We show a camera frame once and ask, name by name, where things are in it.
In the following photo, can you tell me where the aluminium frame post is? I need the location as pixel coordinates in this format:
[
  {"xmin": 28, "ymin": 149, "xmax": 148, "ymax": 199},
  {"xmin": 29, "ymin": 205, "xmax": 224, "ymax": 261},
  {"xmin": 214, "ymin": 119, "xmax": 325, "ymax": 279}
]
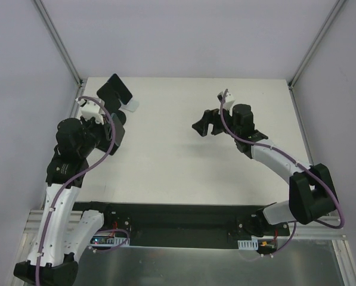
[
  {"xmin": 287, "ymin": 0, "xmax": 348, "ymax": 90},
  {"xmin": 31, "ymin": 0, "xmax": 83, "ymax": 88}
]

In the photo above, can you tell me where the black phone blue edge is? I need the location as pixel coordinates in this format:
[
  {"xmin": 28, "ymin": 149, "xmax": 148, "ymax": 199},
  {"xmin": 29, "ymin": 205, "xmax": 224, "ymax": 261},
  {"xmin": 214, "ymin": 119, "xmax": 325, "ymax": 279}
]
[{"xmin": 107, "ymin": 73, "xmax": 133, "ymax": 105}]

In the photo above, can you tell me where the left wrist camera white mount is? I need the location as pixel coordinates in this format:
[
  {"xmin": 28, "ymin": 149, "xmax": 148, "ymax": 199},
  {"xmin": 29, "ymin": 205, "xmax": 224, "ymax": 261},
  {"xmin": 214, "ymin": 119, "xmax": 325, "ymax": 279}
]
[{"xmin": 76, "ymin": 98, "xmax": 105, "ymax": 125}]

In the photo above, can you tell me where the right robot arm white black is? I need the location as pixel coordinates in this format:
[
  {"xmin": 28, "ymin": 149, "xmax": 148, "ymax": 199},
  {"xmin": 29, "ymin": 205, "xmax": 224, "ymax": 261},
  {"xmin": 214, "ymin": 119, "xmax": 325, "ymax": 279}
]
[{"xmin": 192, "ymin": 104, "xmax": 339, "ymax": 237}]

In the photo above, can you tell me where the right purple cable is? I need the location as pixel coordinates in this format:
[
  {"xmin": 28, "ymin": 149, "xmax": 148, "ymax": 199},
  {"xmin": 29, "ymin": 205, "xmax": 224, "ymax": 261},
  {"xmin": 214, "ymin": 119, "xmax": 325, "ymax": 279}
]
[{"xmin": 219, "ymin": 88, "xmax": 345, "ymax": 262}]

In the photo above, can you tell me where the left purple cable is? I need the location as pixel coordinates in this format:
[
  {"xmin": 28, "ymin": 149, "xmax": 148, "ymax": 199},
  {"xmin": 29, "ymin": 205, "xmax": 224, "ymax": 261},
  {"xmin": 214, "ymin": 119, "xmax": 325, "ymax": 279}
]
[{"xmin": 36, "ymin": 95, "xmax": 131, "ymax": 286}]

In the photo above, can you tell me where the black round base phone holder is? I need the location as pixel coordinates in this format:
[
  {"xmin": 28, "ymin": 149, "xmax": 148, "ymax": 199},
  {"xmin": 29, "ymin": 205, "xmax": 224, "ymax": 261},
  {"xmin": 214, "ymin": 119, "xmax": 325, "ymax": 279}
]
[{"xmin": 104, "ymin": 101, "xmax": 126, "ymax": 125}]

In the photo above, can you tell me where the right white cable duct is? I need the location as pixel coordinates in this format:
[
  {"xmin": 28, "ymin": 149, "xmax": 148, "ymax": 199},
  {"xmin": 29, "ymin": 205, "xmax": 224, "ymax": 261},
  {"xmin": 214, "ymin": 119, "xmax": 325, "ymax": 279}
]
[{"xmin": 237, "ymin": 238, "xmax": 259, "ymax": 251}]

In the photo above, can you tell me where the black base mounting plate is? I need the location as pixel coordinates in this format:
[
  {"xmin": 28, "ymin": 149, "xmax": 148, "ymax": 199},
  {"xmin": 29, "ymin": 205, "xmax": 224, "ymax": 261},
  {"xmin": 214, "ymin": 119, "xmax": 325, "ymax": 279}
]
[{"xmin": 73, "ymin": 201, "xmax": 298, "ymax": 250}]

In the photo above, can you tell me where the white folding phone stand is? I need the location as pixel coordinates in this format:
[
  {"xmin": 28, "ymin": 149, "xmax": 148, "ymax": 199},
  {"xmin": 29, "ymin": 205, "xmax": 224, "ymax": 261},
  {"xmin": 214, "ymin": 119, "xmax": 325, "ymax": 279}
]
[{"xmin": 119, "ymin": 97, "xmax": 140, "ymax": 113}]

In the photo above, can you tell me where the left aluminium frame post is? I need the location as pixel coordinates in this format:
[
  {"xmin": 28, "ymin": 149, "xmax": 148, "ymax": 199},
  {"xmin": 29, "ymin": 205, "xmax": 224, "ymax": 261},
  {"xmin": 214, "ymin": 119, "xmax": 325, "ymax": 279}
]
[{"xmin": 31, "ymin": 0, "xmax": 83, "ymax": 88}]

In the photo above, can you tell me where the black phone teal edge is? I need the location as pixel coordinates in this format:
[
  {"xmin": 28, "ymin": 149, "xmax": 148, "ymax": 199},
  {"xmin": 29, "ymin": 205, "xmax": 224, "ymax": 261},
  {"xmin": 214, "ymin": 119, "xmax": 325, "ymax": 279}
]
[{"xmin": 111, "ymin": 113, "xmax": 125, "ymax": 148}]

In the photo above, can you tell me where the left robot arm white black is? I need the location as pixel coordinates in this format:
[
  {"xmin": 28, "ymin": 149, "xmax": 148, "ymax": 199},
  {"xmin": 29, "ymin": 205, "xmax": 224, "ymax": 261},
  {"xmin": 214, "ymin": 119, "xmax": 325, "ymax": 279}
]
[{"xmin": 14, "ymin": 117, "xmax": 116, "ymax": 285}]

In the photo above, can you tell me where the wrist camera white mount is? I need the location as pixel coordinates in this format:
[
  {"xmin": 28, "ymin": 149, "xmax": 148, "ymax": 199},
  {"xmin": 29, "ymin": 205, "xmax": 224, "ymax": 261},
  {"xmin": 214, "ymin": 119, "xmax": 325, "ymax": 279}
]
[
  {"xmin": 76, "ymin": 98, "xmax": 105, "ymax": 125},
  {"xmin": 217, "ymin": 89, "xmax": 235, "ymax": 114}
]

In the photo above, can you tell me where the purple cable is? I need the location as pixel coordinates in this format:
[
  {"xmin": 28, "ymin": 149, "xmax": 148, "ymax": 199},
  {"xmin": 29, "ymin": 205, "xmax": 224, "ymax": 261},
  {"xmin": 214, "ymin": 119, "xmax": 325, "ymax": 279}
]
[
  {"xmin": 36, "ymin": 95, "xmax": 131, "ymax": 286},
  {"xmin": 219, "ymin": 88, "xmax": 345, "ymax": 262}
]

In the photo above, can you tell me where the black folding phone stand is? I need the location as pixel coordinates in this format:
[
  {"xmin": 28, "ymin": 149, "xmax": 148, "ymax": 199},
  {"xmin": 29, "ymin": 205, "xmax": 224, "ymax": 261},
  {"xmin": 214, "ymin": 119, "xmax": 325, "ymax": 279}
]
[{"xmin": 97, "ymin": 140, "xmax": 120, "ymax": 156}]

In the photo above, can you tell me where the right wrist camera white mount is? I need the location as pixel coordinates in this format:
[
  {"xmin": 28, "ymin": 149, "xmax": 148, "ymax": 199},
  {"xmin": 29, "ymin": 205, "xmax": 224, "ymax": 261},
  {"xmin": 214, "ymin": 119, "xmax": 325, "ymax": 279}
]
[{"xmin": 217, "ymin": 89, "xmax": 235, "ymax": 114}]

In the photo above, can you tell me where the right aluminium frame post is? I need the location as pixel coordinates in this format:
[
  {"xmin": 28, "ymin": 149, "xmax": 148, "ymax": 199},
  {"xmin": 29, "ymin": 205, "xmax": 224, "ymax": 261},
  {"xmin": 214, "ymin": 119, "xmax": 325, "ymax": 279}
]
[{"xmin": 287, "ymin": 0, "xmax": 348, "ymax": 90}]

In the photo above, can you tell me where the left white cable duct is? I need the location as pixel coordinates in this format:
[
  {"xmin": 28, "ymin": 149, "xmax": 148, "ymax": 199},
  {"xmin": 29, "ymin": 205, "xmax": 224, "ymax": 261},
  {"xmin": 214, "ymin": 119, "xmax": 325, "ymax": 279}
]
[{"xmin": 90, "ymin": 235, "xmax": 130, "ymax": 248}]

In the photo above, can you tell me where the white cable duct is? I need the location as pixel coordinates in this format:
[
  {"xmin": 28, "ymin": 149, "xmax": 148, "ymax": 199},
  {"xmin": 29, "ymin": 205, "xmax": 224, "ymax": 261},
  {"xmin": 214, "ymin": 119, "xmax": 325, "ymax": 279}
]
[
  {"xmin": 237, "ymin": 238, "xmax": 259, "ymax": 251},
  {"xmin": 90, "ymin": 235, "xmax": 130, "ymax": 248}
]

